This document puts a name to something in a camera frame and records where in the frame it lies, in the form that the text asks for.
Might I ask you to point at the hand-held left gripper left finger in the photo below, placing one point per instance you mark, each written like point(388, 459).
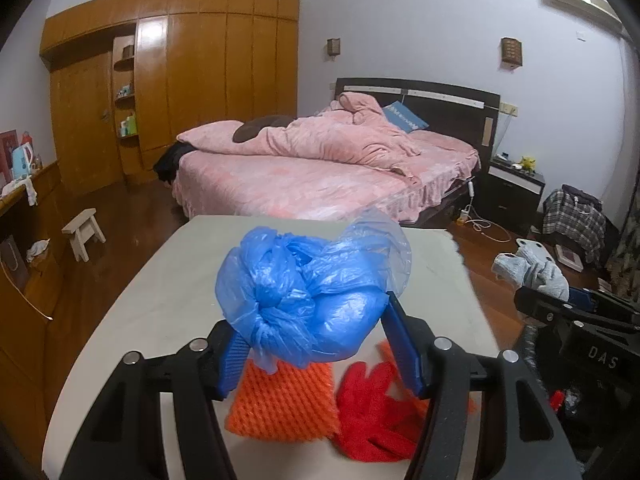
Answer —
point(232, 365)

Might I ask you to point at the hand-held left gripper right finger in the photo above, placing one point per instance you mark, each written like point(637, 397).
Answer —
point(407, 355)

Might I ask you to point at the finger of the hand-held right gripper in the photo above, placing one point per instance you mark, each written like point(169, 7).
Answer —
point(582, 297)
point(550, 307)

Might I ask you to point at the trash bin with black bag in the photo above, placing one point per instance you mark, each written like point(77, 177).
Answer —
point(590, 435)

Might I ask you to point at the blue plastic bag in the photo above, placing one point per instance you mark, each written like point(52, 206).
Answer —
point(310, 290)

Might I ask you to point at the white-rimmed maroon scale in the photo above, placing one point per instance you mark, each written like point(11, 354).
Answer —
point(569, 257)

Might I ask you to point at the red plastic bag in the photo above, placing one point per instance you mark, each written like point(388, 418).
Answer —
point(557, 401)

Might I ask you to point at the orange foam net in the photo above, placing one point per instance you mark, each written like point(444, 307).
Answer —
point(280, 405)

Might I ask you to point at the white bathroom scale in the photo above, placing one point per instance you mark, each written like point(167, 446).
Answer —
point(530, 246)

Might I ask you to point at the red foam net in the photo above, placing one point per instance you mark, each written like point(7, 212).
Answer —
point(380, 420)

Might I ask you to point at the plaid cloth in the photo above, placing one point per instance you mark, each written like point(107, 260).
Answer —
point(572, 225)

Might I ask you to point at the dark patterned curtain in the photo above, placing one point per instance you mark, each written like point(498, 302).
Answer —
point(627, 210)

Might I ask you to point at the dark bag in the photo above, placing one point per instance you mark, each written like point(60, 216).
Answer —
point(582, 196)

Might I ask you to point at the dark nightstand with white drawer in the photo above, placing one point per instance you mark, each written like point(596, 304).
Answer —
point(515, 185)

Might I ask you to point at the yellow plush toy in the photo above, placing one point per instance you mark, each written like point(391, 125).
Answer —
point(528, 163)

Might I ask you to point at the pink bed sheet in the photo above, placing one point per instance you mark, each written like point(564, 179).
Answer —
point(300, 185)

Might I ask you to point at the small white wooden stool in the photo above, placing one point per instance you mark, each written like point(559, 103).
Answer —
point(82, 230)

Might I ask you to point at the wooden side cabinet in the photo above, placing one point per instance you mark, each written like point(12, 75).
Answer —
point(25, 340)

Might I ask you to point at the dark cloth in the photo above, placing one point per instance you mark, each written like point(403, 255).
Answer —
point(170, 162)

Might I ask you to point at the crumpled white tissue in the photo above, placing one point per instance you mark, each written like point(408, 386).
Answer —
point(38, 251)

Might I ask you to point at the dark wooden bed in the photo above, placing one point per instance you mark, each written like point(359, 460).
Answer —
point(450, 105)

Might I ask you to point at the pink duvet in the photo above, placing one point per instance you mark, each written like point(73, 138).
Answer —
point(320, 145)

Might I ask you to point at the blue pillow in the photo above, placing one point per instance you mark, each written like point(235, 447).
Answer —
point(406, 117)

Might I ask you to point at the green bottles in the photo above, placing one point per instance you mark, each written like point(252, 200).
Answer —
point(129, 125)

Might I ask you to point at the white hanging cloth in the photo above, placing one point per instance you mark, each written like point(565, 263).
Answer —
point(31, 191)

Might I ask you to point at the wooden wardrobe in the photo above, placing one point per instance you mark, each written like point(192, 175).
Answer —
point(200, 85)

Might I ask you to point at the wall socket panel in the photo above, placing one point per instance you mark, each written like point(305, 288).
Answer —
point(508, 108)

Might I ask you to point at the large wall lamp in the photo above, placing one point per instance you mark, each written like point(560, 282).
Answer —
point(512, 52)

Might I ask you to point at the red picture frame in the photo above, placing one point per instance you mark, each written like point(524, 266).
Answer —
point(7, 152)

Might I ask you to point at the small wall lamp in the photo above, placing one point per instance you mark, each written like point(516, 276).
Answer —
point(333, 47)

